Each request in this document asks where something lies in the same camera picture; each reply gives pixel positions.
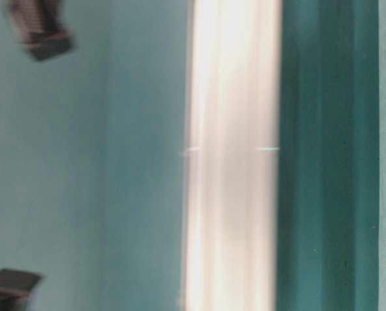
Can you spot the large aluminium extrusion rail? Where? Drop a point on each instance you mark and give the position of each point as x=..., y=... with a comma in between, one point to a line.
x=231, y=155

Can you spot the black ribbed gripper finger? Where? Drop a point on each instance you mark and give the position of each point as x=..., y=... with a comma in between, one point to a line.
x=16, y=288
x=39, y=27

